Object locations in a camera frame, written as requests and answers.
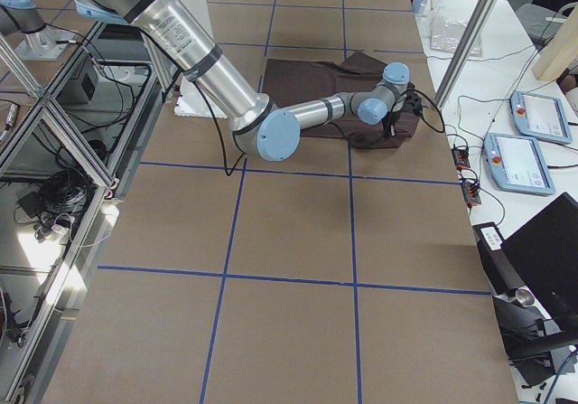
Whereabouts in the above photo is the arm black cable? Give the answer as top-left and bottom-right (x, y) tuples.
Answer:
(180, 71), (447, 178)

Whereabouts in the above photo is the wooden beam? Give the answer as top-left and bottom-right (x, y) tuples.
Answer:
(533, 0), (577, 80)

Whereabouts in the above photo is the far teach pendant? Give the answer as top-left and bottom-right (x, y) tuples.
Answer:
(509, 91), (573, 145)

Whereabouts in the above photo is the near teach pendant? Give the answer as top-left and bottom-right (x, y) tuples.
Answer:
(483, 133), (555, 196)

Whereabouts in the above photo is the orange terminal block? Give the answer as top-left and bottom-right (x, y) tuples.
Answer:
(451, 146), (471, 170)

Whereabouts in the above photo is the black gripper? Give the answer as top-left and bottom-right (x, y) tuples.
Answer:
(383, 108), (403, 128)

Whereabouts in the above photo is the steel cup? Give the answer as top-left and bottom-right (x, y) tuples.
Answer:
(507, 287), (536, 308)

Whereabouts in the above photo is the teach pendant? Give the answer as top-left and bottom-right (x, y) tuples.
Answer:
(483, 133), (555, 196)
(509, 91), (573, 145)

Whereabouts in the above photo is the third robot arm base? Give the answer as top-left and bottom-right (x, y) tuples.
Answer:
(1, 0), (77, 61)

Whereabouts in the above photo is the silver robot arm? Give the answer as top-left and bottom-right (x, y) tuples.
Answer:
(75, 0), (410, 161)

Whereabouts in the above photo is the aluminium frame rack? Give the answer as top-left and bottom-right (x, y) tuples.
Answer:
(1, 24), (176, 403)

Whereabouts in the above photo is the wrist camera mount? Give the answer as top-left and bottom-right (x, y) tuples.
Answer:
(402, 82), (424, 117)

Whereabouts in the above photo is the black monitor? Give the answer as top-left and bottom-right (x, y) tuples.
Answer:
(502, 193), (577, 330)

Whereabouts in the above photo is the dark brown t-shirt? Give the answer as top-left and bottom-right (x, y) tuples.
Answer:
(262, 52), (418, 149)

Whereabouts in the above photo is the clear plastic bag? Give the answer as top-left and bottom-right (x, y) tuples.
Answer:
(430, 15), (468, 53)

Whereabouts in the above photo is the aluminium frame post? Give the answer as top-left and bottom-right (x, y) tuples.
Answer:
(434, 0), (498, 109)

